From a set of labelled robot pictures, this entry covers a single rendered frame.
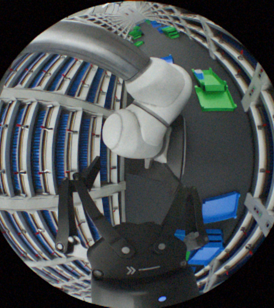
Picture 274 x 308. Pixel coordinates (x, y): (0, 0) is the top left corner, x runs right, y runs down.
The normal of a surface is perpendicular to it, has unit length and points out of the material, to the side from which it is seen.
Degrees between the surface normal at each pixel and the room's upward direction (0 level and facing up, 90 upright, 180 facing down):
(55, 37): 80
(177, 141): 2
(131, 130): 55
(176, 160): 2
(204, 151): 0
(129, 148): 66
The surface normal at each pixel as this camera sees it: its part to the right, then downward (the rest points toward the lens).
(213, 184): -0.61, -0.02
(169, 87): 0.38, 0.68
